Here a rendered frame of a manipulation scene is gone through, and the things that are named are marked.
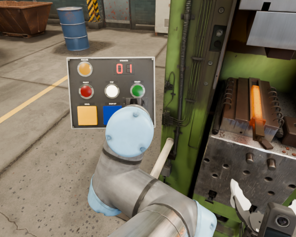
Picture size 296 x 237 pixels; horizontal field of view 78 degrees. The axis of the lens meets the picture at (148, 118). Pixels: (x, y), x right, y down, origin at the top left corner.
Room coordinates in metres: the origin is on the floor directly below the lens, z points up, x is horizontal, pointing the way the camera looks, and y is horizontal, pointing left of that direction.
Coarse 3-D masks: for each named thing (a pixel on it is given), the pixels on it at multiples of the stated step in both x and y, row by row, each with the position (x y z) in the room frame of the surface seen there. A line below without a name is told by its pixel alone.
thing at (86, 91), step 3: (84, 87) 0.63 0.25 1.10; (87, 87) 0.63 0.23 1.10; (81, 90) 0.63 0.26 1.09; (84, 90) 0.63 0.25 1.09; (87, 90) 0.63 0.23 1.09; (90, 90) 0.63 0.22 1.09; (81, 93) 0.62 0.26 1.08; (84, 93) 0.62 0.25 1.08; (87, 93) 0.62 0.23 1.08; (90, 93) 0.62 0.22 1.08; (84, 96) 0.62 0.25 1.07; (87, 96) 0.62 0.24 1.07
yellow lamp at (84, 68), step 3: (84, 63) 0.68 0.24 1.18; (81, 66) 0.67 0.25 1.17; (84, 66) 0.67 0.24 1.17; (87, 66) 0.67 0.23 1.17; (81, 69) 0.67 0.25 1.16; (84, 69) 0.67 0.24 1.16; (87, 69) 0.67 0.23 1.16; (90, 69) 0.67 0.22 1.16; (81, 72) 0.66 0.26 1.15; (84, 72) 0.66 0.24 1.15; (87, 72) 0.66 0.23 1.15
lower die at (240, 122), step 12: (228, 84) 0.93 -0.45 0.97; (240, 84) 0.88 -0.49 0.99; (264, 84) 0.88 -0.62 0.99; (228, 96) 0.77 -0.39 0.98; (240, 96) 0.76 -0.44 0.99; (264, 96) 0.75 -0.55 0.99; (228, 108) 0.67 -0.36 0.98; (240, 108) 0.66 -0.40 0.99; (252, 108) 0.64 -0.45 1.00; (264, 108) 0.65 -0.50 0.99; (228, 120) 0.60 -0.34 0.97; (240, 120) 0.58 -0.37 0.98; (276, 120) 0.57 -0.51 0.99; (252, 132) 0.56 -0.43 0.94
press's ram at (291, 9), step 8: (248, 0) 0.62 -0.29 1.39; (256, 0) 0.61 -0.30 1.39; (264, 0) 0.60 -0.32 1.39; (272, 0) 0.59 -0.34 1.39; (280, 0) 0.58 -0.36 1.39; (288, 0) 0.58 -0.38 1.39; (240, 8) 0.62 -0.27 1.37; (248, 8) 0.61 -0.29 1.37; (256, 8) 0.61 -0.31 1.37; (272, 8) 0.59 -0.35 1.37; (280, 8) 0.58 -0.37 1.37; (288, 8) 0.57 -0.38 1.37
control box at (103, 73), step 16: (80, 64) 0.68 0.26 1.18; (96, 64) 0.68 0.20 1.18; (112, 64) 0.68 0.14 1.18; (144, 64) 0.68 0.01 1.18; (80, 80) 0.65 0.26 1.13; (96, 80) 0.65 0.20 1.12; (112, 80) 0.65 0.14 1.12; (128, 80) 0.65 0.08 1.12; (144, 80) 0.65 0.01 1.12; (80, 96) 0.62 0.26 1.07; (96, 96) 0.62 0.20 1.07; (128, 96) 0.62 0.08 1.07; (144, 96) 0.62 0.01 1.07; (80, 128) 0.55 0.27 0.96; (96, 128) 0.56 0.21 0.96
